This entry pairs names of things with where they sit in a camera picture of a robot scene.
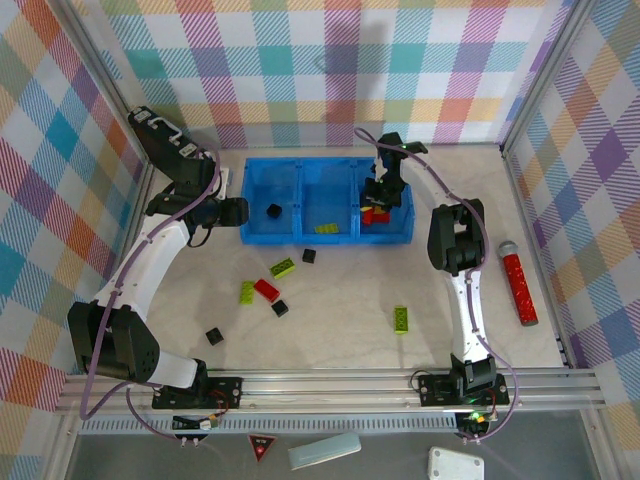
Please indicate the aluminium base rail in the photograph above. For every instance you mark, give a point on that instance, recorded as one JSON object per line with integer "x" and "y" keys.
{"x": 325, "y": 387}

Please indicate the red cylinder grey cap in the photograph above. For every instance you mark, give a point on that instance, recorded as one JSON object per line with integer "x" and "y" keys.
{"x": 519, "y": 285}

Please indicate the small black lego brick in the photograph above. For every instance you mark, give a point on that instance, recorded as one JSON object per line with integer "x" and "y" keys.
{"x": 309, "y": 255}
{"x": 215, "y": 335}
{"x": 273, "y": 210}
{"x": 280, "y": 308}

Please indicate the blue three-compartment bin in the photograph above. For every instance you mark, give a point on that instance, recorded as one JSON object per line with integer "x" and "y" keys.
{"x": 325, "y": 195}

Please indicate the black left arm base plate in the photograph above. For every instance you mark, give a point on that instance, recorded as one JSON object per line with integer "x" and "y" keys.
{"x": 230, "y": 392}

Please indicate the lime green lego brick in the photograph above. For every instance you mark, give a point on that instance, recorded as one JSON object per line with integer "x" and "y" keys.
{"x": 401, "y": 319}
{"x": 283, "y": 268}
{"x": 247, "y": 292}
{"x": 326, "y": 228}

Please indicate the black controller board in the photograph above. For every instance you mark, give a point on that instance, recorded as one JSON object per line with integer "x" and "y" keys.
{"x": 475, "y": 422}
{"x": 192, "y": 424}

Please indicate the white square plate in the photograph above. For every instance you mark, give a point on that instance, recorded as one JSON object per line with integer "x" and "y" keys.
{"x": 456, "y": 465}

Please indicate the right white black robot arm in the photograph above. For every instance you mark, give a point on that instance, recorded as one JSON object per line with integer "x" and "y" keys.
{"x": 470, "y": 320}

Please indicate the aluminium frame post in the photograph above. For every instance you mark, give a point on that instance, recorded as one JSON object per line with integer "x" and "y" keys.
{"x": 98, "y": 65}
{"x": 545, "y": 75}

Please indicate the plaid fabric backdrop panel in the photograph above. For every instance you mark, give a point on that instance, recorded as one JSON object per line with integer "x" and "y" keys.
{"x": 325, "y": 70}
{"x": 45, "y": 200}
{"x": 595, "y": 200}

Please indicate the aluminium side rail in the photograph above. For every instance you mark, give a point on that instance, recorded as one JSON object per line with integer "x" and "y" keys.
{"x": 144, "y": 175}
{"x": 535, "y": 250}

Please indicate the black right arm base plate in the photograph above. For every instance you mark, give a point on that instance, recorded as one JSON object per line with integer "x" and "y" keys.
{"x": 435, "y": 390}

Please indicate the red triangle sign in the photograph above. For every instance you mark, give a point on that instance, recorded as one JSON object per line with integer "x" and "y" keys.
{"x": 261, "y": 446}

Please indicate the pale blue-grey block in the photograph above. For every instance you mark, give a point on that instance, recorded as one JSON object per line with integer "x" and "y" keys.
{"x": 324, "y": 451}

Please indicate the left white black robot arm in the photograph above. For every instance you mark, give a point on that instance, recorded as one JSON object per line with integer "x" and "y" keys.
{"x": 145, "y": 260}

